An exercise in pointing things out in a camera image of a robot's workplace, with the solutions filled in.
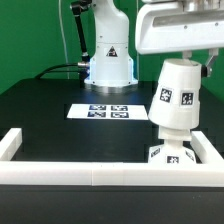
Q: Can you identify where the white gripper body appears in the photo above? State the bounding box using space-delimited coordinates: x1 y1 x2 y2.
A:
135 1 224 54

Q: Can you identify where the white lamp shade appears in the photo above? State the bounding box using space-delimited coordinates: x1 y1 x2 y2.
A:
149 59 201 130

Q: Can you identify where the white lamp base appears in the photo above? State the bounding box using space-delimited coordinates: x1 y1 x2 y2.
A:
148 126 196 164

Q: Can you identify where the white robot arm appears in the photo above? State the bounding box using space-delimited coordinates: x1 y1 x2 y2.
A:
84 0 224 93

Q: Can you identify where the marker tag sheet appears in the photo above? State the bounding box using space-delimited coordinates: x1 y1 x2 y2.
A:
67 104 148 120

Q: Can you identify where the black camera stand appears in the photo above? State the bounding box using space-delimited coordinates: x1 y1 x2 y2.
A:
70 0 92 62

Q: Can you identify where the white U-shaped fence frame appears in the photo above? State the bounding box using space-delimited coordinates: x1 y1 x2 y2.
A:
0 128 224 187

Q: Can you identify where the white hanging cable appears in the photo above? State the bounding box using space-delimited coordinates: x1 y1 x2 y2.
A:
58 0 71 80

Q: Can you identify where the black cable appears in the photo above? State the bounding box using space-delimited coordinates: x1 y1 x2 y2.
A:
34 63 84 80

